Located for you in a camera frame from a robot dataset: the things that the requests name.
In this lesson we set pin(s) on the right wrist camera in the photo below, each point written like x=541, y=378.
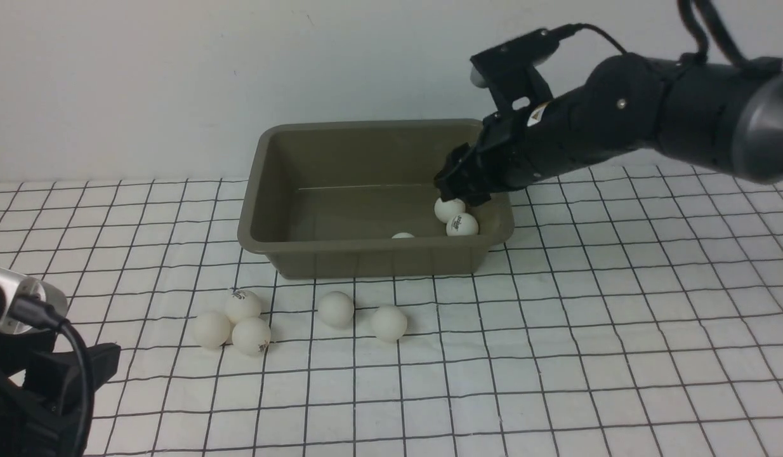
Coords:
x=509, y=70

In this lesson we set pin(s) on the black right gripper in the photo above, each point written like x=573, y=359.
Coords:
x=584, y=127

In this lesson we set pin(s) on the white ping-pong ball with logo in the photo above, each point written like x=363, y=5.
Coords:
x=242, y=304

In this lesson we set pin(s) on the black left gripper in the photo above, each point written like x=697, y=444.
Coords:
x=41, y=397

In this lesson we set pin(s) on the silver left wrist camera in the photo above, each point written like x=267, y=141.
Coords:
x=29, y=304

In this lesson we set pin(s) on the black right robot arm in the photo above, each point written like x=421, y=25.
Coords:
x=711, y=116

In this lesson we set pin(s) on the white grid tablecloth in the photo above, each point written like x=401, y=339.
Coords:
x=635, y=312

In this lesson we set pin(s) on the olive plastic bin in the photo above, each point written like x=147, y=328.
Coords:
x=324, y=199

